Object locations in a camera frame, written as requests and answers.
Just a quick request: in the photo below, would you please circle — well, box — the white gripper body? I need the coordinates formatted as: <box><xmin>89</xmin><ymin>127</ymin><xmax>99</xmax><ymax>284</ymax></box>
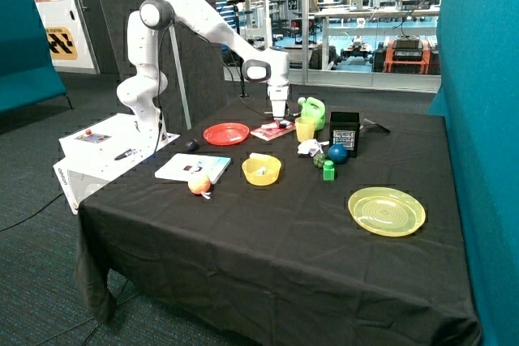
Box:
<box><xmin>267</xmin><ymin>84</ymin><xmax>290</xmax><ymax>118</ymax></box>

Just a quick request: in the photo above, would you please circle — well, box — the pink highlighter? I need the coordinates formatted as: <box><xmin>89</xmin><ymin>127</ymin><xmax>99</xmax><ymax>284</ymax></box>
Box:
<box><xmin>260</xmin><ymin>120</ymin><xmax>293</xmax><ymax>130</ymax></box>

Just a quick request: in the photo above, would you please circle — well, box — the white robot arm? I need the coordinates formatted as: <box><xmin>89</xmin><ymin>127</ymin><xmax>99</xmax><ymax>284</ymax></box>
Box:
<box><xmin>117</xmin><ymin>0</ymin><xmax>290</xmax><ymax>137</ymax></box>

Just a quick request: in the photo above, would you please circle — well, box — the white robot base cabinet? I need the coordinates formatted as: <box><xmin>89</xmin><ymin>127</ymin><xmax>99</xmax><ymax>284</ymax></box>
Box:
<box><xmin>54</xmin><ymin>113</ymin><xmax>178</xmax><ymax>214</ymax></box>

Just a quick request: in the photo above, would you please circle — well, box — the red book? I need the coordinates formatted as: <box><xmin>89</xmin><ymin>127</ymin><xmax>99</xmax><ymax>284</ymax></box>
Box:
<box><xmin>250</xmin><ymin>122</ymin><xmax>295</xmax><ymax>141</ymax></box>

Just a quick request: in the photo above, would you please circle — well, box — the white book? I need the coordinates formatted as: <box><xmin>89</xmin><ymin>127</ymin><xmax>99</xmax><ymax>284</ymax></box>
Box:
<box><xmin>155</xmin><ymin>153</ymin><xmax>231</xmax><ymax>184</ymax></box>

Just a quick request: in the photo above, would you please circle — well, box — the metal spoon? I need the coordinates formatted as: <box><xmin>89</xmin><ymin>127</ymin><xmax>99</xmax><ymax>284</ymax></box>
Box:
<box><xmin>264</xmin><ymin>111</ymin><xmax>301</xmax><ymax>117</ymax></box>

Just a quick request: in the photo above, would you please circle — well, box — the yellow plastic cup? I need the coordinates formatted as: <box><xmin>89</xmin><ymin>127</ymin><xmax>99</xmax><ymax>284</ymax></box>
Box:
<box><xmin>295</xmin><ymin>117</ymin><xmax>315</xmax><ymax>143</ymax></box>

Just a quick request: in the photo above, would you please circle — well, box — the green watering can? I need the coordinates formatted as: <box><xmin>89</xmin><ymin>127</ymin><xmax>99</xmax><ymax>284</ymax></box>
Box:
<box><xmin>298</xmin><ymin>96</ymin><xmax>326</xmax><ymax>131</ymax></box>

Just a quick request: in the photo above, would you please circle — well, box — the crumpled white paper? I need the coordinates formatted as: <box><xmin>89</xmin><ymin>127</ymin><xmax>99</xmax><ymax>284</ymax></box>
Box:
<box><xmin>298</xmin><ymin>139</ymin><xmax>329</xmax><ymax>157</ymax></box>

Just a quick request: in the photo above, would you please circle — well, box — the red plastic plate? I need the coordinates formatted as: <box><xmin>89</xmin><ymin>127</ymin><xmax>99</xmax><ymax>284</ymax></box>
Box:
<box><xmin>203</xmin><ymin>122</ymin><xmax>250</xmax><ymax>146</ymax></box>

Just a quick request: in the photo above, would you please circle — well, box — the small dark green object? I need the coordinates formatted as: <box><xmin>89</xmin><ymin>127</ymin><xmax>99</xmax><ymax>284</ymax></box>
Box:
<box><xmin>313</xmin><ymin>152</ymin><xmax>328</xmax><ymax>169</ymax></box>

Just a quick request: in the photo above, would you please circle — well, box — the yellow plastic bowl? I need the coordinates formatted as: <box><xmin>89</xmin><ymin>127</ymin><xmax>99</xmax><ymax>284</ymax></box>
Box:
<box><xmin>242</xmin><ymin>153</ymin><xmax>281</xmax><ymax>186</ymax></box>

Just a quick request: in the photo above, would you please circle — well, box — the black box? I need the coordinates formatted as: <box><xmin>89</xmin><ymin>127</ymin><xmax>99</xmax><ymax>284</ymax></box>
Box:
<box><xmin>329</xmin><ymin>111</ymin><xmax>360</xmax><ymax>158</ymax></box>

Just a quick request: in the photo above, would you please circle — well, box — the blue ball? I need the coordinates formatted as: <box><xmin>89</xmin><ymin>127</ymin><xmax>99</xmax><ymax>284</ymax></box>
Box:
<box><xmin>328</xmin><ymin>144</ymin><xmax>349</xmax><ymax>164</ymax></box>

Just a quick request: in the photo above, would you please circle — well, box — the green toy block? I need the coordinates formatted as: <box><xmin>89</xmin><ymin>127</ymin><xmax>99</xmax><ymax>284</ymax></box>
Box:
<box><xmin>322</xmin><ymin>160</ymin><xmax>336</xmax><ymax>182</ymax></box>

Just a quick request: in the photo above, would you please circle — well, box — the dark computer mouse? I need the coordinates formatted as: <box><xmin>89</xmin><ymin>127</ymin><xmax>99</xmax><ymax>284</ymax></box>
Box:
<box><xmin>185</xmin><ymin>139</ymin><xmax>199</xmax><ymax>152</ymax></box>

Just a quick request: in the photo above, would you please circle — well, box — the orange ball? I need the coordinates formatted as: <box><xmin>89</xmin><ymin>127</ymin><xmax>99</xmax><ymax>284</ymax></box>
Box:
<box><xmin>187</xmin><ymin>173</ymin><xmax>212</xmax><ymax>195</ymax></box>

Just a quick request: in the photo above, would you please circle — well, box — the black tablecloth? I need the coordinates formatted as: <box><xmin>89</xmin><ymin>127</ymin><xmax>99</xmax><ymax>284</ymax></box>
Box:
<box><xmin>75</xmin><ymin>100</ymin><xmax>483</xmax><ymax>345</ymax></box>

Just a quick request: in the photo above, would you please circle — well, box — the orange mobile robot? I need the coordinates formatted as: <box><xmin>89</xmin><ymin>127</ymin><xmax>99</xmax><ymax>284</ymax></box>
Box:
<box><xmin>371</xmin><ymin>35</ymin><xmax>440</xmax><ymax>75</ymax></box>

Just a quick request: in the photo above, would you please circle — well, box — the yellow plastic plate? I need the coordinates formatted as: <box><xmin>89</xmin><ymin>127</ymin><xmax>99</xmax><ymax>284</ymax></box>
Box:
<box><xmin>348</xmin><ymin>186</ymin><xmax>426</xmax><ymax>237</ymax></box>

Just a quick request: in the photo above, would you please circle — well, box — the black marker pen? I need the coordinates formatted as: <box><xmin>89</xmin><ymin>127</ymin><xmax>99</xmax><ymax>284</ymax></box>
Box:
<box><xmin>114</xmin><ymin>149</ymin><xmax>137</xmax><ymax>161</ymax></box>

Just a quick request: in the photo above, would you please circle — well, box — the black yellow sign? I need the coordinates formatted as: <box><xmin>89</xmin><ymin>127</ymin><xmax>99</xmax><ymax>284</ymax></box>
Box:
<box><xmin>45</xmin><ymin>27</ymin><xmax>78</xmax><ymax>61</ymax></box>

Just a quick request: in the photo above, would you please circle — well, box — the teal sofa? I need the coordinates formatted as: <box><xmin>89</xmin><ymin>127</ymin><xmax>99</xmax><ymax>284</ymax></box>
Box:
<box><xmin>1</xmin><ymin>0</ymin><xmax>67</xmax><ymax>113</ymax></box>

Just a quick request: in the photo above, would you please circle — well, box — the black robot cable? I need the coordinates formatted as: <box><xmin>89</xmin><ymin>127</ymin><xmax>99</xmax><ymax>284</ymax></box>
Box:
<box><xmin>152</xmin><ymin>23</ymin><xmax>268</xmax><ymax>152</ymax></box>

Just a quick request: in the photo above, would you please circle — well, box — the teal partition wall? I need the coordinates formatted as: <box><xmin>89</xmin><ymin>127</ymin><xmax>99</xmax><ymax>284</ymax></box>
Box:
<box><xmin>429</xmin><ymin>0</ymin><xmax>518</xmax><ymax>345</ymax></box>

